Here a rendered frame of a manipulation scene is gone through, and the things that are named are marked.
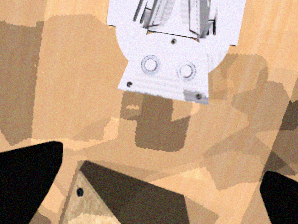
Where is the grey metal plate with two round holes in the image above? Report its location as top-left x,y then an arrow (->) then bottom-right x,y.
117,34 -> 209,105

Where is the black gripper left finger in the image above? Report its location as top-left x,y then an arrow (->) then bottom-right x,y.
0,140 -> 63,224

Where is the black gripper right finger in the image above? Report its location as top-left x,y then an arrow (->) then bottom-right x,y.
259,171 -> 298,224

